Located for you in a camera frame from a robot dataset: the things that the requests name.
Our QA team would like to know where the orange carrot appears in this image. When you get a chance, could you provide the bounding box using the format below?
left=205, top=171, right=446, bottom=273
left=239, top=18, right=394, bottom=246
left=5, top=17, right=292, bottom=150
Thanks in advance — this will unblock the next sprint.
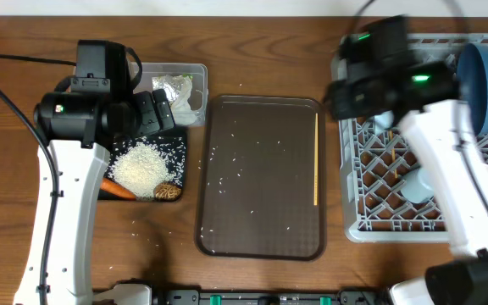
left=101, top=178, right=136, bottom=200

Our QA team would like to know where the black rectangular tray bin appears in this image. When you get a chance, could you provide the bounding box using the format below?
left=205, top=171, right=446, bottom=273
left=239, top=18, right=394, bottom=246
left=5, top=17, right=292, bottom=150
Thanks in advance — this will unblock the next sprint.
left=104, top=132, right=186, bottom=201

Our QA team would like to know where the brown patterned food piece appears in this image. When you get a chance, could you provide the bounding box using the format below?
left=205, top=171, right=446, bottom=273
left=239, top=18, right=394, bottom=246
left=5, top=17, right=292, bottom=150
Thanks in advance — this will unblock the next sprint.
left=153, top=182, right=182, bottom=202

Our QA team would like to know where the green foil snack wrapper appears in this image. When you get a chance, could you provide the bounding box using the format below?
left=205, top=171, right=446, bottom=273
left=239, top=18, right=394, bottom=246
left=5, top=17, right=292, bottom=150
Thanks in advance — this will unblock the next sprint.
left=152, top=74, right=192, bottom=104

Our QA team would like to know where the white rice pile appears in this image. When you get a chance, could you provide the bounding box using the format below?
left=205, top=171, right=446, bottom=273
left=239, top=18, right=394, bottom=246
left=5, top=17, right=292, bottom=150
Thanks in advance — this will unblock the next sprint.
left=108, top=142, right=174, bottom=200

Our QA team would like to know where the light blue rice bowl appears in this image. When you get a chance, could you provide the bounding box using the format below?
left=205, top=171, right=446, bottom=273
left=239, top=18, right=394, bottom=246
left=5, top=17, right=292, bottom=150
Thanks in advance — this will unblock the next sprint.
left=373, top=111, right=394, bottom=135

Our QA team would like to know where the wooden chopstick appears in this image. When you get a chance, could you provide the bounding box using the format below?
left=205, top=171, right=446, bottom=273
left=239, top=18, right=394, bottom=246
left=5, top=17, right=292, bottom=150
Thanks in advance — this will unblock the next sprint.
left=313, top=113, right=319, bottom=207
left=388, top=130, right=398, bottom=180

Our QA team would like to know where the clear plastic bin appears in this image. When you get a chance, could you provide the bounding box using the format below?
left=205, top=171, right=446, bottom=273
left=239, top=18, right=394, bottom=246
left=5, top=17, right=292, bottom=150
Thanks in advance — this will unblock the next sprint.
left=134, top=63, right=208, bottom=126

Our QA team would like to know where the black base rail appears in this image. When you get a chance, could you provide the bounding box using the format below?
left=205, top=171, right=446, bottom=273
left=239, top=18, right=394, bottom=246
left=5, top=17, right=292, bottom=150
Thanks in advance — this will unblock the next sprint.
left=93, top=278, right=393, bottom=305

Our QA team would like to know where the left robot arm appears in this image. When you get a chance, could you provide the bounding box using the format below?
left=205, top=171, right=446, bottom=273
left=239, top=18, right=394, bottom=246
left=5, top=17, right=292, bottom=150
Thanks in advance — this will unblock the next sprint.
left=14, top=40, right=175, bottom=304

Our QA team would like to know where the brown serving tray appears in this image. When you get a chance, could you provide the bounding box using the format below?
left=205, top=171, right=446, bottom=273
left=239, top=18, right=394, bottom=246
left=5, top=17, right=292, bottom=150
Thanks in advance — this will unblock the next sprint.
left=195, top=95, right=326, bottom=261

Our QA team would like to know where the grey dishwasher rack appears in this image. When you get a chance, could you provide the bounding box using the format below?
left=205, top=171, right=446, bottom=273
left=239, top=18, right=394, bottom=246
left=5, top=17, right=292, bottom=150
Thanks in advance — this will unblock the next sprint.
left=339, top=33, right=488, bottom=242

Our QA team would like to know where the white napkin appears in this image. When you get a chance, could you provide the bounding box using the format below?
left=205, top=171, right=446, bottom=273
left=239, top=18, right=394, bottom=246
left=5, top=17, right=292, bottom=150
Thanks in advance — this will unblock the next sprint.
left=171, top=75, right=197, bottom=125

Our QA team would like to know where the blue cup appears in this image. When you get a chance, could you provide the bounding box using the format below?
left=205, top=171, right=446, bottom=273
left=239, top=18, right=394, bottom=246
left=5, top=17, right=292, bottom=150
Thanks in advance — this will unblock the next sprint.
left=401, top=168, right=434, bottom=204

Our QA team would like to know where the blue plate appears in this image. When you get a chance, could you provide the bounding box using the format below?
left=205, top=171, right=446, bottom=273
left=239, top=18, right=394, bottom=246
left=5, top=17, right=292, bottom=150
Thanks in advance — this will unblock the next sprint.
left=456, top=43, right=488, bottom=136

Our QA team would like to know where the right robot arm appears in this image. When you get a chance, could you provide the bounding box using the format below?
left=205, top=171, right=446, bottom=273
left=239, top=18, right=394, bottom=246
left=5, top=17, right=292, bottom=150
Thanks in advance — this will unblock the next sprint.
left=324, top=15, right=488, bottom=304

